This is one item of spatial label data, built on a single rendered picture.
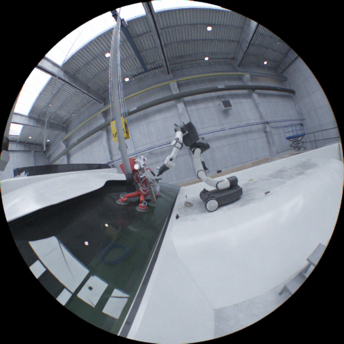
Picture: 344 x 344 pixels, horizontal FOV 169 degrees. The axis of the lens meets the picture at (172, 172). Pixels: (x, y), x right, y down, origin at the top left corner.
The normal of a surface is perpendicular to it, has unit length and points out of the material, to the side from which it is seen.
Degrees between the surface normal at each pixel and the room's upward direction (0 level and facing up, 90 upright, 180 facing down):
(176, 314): 56
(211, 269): 50
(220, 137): 90
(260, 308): 0
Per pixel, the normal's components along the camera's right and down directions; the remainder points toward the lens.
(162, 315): 0.62, -0.76
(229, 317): -0.25, -0.97
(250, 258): -0.26, -0.57
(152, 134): -0.13, 0.07
